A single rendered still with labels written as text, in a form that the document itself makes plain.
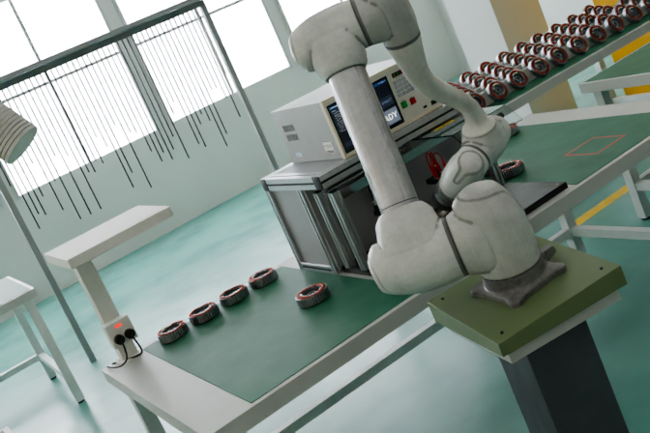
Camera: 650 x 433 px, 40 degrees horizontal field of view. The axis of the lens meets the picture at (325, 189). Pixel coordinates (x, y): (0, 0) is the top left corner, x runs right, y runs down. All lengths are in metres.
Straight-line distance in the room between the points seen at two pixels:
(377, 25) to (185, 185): 7.18
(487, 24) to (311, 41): 4.69
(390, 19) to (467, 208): 0.52
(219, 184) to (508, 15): 3.93
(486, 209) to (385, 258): 0.27
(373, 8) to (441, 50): 8.79
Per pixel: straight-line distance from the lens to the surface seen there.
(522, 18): 6.95
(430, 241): 2.11
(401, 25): 2.27
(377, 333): 2.51
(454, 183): 2.52
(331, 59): 2.23
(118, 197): 9.09
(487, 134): 2.59
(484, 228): 2.09
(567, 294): 2.12
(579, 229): 4.18
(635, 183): 4.53
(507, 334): 2.05
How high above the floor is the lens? 1.65
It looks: 12 degrees down
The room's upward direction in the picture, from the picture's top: 24 degrees counter-clockwise
